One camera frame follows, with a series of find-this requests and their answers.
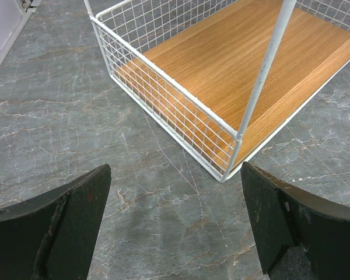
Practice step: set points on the white wire wooden shelf rack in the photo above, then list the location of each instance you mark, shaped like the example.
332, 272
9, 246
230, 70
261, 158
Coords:
223, 77

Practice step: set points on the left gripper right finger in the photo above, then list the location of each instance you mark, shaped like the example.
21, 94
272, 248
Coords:
298, 235

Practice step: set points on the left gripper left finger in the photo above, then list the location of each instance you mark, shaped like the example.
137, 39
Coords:
53, 235

